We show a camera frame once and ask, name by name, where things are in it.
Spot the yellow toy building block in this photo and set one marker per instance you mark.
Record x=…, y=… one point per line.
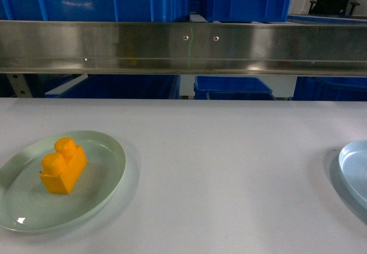
x=62, y=168

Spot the blue bin below rail right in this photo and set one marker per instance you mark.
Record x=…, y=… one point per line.
x=330, y=89

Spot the pale green plate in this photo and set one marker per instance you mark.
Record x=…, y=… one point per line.
x=27, y=207

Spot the blue bin below rail centre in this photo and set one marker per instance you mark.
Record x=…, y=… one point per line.
x=231, y=88

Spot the stainless steel shelf rail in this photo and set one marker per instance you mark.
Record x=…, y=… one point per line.
x=192, y=48

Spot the light blue plate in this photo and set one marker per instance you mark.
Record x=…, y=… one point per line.
x=352, y=168

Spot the blue bin below rail left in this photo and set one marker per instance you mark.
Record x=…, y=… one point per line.
x=120, y=87

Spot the blue bin below rail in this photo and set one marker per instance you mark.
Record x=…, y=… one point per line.
x=330, y=89
x=231, y=88
x=120, y=87

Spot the large blue bin upper left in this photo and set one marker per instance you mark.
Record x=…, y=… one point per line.
x=95, y=10

